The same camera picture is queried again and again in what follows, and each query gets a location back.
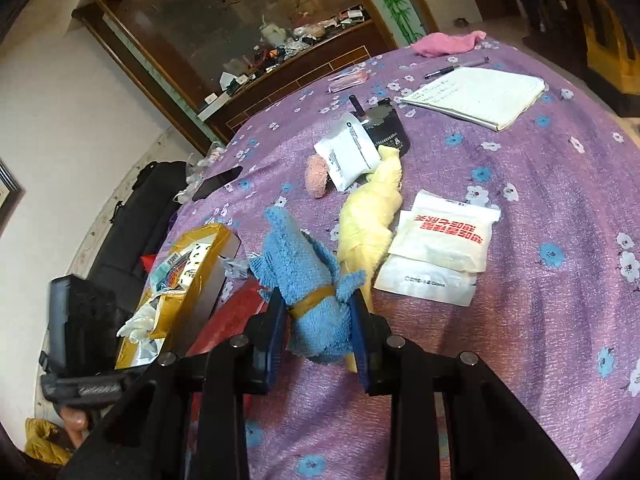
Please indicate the yellow fluffy towel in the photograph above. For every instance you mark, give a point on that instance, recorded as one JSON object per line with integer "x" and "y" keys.
{"x": 364, "y": 235}

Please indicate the wooden sideboard cabinet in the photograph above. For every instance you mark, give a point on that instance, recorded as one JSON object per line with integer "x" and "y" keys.
{"x": 210, "y": 65}

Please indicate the black pen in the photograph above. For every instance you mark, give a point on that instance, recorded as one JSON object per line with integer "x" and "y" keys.
{"x": 452, "y": 68}

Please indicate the white notebook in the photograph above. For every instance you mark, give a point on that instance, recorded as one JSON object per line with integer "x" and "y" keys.
{"x": 490, "y": 98}

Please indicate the white packet red text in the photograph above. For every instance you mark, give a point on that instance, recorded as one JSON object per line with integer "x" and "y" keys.
{"x": 445, "y": 233}

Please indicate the red zippered pouch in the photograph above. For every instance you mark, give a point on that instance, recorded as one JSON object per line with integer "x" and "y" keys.
{"x": 230, "y": 319}

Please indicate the white printed sachet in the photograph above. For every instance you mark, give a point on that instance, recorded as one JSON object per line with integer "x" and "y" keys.
{"x": 348, "y": 152}

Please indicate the black bag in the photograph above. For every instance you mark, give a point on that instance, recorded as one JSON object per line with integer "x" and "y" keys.
{"x": 139, "y": 227}

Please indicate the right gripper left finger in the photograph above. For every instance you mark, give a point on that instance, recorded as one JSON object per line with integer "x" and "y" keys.
{"x": 267, "y": 335}

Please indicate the yellow cardboard box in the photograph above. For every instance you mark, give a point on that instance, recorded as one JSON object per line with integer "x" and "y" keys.
{"x": 182, "y": 293}

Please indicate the white flat packet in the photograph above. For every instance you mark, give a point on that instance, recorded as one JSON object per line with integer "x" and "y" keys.
{"x": 423, "y": 280}

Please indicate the black smartphone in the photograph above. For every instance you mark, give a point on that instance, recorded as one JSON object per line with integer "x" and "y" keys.
{"x": 211, "y": 184}

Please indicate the left hand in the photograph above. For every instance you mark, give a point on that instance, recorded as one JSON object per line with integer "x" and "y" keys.
{"x": 76, "y": 425}

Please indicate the blue fluffy towel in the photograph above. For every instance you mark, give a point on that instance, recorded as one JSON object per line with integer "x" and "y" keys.
{"x": 313, "y": 286}

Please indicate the pink cloth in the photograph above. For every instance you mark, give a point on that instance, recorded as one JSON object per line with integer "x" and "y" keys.
{"x": 438, "y": 44}

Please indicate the pink fluffy ball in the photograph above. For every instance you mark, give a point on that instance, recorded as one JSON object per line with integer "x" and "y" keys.
{"x": 316, "y": 176}

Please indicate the white triangular packet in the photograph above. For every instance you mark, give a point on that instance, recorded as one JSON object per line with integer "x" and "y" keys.
{"x": 235, "y": 268}

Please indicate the purple floral tablecloth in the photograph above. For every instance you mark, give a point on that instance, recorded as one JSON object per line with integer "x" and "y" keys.
{"x": 555, "y": 315}

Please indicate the black cylindrical jar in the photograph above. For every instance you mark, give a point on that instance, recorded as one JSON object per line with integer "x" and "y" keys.
{"x": 382, "y": 124}

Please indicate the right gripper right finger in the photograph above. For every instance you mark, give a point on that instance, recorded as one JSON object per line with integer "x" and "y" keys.
{"x": 369, "y": 334}

